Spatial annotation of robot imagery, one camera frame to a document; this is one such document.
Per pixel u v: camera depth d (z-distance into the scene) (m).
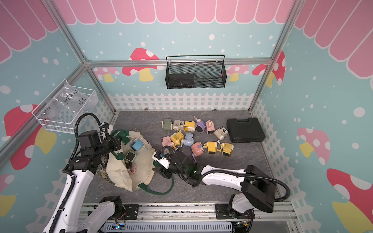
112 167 0.75
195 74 0.92
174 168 0.64
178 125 1.06
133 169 0.86
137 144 0.92
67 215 0.40
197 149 0.92
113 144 0.66
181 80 0.88
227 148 0.94
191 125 1.06
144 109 1.25
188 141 0.97
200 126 1.02
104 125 0.64
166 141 0.97
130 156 0.87
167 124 1.06
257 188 0.42
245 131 1.00
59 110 0.74
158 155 0.61
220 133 1.02
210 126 1.02
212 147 0.94
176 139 0.99
